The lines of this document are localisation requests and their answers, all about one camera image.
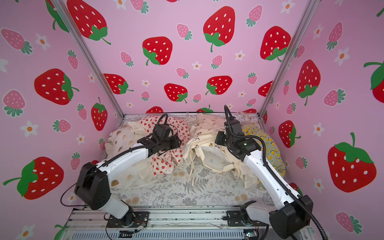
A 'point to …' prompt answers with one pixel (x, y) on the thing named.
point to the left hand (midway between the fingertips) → (180, 141)
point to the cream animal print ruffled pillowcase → (201, 141)
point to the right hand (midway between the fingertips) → (215, 136)
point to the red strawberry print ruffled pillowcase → (164, 163)
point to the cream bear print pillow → (119, 141)
